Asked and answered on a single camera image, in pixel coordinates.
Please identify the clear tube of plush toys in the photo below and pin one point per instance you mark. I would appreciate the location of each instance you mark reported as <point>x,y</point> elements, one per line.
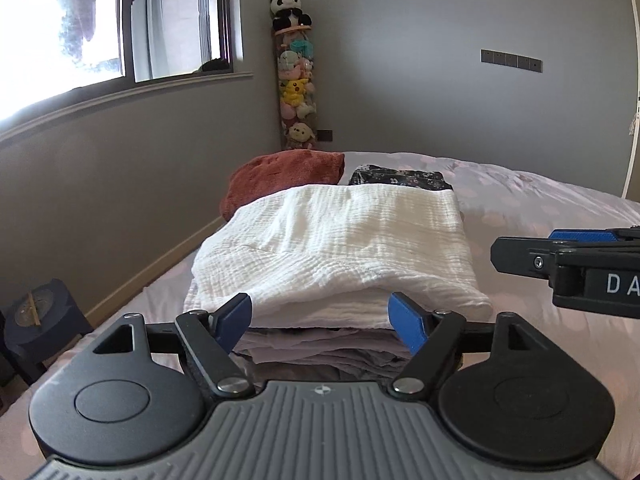
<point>296,90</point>

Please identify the panda plush toy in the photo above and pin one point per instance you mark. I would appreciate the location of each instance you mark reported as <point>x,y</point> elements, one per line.
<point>289,10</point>

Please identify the dark floral garment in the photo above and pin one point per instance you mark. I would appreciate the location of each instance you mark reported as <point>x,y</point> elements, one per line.
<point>400,177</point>

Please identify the bed with pink dotted cover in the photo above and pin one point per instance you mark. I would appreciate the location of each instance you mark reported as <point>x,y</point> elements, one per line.
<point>525,195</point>

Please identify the dark wall socket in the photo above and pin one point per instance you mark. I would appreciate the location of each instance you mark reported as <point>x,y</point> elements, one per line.
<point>325,135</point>

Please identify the grey folded garment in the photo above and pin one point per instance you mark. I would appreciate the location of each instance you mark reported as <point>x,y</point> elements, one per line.
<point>325,352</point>

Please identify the red fuzzy pillow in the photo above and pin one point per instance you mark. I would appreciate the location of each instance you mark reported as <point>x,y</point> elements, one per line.
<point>280,175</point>

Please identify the white crinkled shirt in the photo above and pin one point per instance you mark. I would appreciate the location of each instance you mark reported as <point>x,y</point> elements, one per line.
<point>340,245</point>

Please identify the dark blue stool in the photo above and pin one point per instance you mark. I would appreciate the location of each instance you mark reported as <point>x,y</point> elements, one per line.
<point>55,330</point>

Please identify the dark framed window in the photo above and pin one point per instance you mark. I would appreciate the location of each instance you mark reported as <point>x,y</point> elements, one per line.
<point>127,20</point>

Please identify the round disc with gold rod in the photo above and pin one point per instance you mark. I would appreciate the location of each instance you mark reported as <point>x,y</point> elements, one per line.
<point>35,310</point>

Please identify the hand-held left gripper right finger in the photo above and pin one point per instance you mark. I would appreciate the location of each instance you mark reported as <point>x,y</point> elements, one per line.
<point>407,320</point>

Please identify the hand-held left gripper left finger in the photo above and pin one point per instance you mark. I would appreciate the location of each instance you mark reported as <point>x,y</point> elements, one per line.
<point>235,317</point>

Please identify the dark hanging garment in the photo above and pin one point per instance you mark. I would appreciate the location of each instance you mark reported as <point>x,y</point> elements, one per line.
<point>80,5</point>

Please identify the white curved pole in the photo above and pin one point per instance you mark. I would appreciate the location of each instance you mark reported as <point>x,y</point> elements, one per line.
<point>631,110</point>

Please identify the grey wall switch panel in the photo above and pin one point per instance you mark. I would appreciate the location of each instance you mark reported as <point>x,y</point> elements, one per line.
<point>511,60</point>

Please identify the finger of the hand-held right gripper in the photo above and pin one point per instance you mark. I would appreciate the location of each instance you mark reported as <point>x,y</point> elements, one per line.
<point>520,255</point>

